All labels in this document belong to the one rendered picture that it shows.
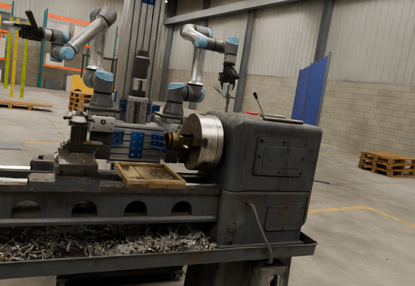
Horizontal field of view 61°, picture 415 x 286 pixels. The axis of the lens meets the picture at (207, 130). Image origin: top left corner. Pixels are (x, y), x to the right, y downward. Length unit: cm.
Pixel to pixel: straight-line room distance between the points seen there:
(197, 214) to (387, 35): 1200
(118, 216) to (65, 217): 24
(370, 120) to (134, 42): 1121
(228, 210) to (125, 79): 121
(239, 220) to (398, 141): 1084
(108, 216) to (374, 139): 1174
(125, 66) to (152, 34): 30
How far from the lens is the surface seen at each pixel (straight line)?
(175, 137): 187
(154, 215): 183
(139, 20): 260
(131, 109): 249
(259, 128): 188
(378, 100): 1306
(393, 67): 1307
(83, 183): 163
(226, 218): 194
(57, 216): 176
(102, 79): 236
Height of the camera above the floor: 137
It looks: 7 degrees down
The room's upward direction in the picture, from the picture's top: 8 degrees clockwise
